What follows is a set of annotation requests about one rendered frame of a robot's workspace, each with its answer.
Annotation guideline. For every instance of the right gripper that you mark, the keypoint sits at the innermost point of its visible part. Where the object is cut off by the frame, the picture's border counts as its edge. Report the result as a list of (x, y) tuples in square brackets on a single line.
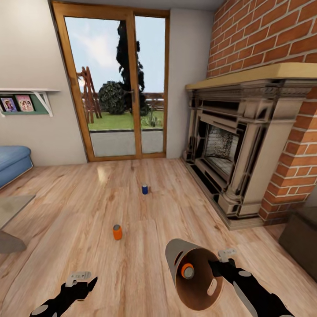
[(220, 268)]

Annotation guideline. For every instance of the trash can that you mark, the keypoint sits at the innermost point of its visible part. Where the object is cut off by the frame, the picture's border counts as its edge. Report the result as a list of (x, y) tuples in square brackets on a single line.
[(193, 292)]

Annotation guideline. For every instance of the door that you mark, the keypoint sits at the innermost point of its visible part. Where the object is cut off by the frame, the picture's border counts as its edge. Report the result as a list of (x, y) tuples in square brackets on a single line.
[(117, 59)]

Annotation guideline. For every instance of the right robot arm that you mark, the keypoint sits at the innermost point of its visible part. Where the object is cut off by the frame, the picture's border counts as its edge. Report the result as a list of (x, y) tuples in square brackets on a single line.
[(256, 299)]

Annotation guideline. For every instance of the sofa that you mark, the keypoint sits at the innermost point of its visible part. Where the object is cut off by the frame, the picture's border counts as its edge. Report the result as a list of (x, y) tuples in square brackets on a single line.
[(14, 162)]

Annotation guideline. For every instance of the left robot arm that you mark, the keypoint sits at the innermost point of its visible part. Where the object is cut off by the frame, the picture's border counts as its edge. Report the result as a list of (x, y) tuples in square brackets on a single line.
[(70, 292)]

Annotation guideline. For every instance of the coffee table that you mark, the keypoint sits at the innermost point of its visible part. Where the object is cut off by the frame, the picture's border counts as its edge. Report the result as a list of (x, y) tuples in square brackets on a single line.
[(9, 209)]

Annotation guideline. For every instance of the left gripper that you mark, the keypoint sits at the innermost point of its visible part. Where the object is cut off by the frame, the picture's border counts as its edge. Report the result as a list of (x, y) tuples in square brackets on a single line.
[(78, 291)]

